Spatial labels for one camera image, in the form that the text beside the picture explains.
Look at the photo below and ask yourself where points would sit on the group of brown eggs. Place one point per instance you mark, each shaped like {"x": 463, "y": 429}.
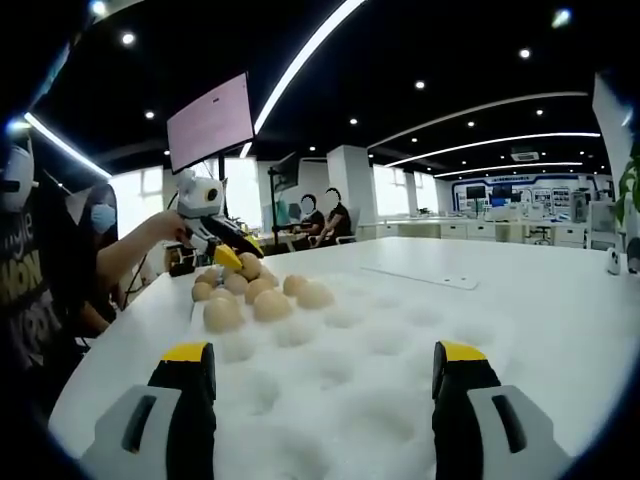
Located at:
{"x": 272, "y": 306}

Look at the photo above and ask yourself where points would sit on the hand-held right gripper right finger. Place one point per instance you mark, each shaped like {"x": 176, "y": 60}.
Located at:
{"x": 455, "y": 415}

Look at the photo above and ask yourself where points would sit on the dark grey pouch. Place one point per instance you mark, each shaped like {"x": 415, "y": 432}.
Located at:
{"x": 634, "y": 264}

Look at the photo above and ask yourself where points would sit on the person's left hand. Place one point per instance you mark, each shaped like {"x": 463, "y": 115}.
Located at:
{"x": 167, "y": 227}

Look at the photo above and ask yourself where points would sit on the white square pillar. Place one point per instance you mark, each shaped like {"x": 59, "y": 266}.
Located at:
{"x": 350, "y": 180}
{"x": 610, "y": 115}

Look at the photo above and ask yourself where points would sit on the white worn device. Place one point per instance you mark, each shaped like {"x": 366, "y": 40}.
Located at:
{"x": 17, "y": 175}

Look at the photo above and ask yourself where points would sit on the white table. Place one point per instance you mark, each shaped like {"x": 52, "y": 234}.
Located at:
{"x": 550, "y": 300}

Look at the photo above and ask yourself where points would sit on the small white toy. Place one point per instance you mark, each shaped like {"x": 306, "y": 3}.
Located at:
{"x": 615, "y": 262}

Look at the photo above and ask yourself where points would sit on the row of white cabinets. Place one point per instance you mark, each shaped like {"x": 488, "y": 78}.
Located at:
{"x": 450, "y": 230}

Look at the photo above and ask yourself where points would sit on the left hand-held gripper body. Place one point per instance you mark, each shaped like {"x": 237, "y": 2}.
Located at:
{"x": 197, "y": 200}

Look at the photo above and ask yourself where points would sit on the black monitor on pole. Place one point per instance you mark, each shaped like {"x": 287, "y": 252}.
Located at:
{"x": 285, "y": 172}

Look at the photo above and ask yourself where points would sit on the green potted plant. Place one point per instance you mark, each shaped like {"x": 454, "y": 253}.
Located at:
{"x": 631, "y": 190}

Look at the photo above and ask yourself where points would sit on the blue-framed display wall panel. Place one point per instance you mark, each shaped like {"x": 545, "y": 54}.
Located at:
{"x": 500, "y": 192}

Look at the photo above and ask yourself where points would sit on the single brown egg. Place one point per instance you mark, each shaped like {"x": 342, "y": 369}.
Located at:
{"x": 251, "y": 267}

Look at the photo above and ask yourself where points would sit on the ceiling air conditioner vent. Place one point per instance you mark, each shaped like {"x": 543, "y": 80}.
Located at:
{"x": 525, "y": 155}

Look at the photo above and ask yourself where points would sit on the large pink display screen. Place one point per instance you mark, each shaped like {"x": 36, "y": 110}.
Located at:
{"x": 210, "y": 125}

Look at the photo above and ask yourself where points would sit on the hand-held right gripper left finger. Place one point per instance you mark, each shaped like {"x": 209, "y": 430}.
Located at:
{"x": 190, "y": 405}

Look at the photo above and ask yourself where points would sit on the white foam egg holder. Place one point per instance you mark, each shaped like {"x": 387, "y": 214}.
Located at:
{"x": 350, "y": 380}

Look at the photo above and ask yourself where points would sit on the operator in black shirt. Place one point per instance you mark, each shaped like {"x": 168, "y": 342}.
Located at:
{"x": 30, "y": 280}

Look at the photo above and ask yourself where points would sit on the long white ceiling light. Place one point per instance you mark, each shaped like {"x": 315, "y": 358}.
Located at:
{"x": 300, "y": 60}

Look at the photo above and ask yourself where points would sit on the grey office chair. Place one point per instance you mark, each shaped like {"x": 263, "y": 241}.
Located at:
{"x": 353, "y": 225}

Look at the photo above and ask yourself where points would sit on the small black device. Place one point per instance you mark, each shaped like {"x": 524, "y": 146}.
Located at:
{"x": 180, "y": 267}

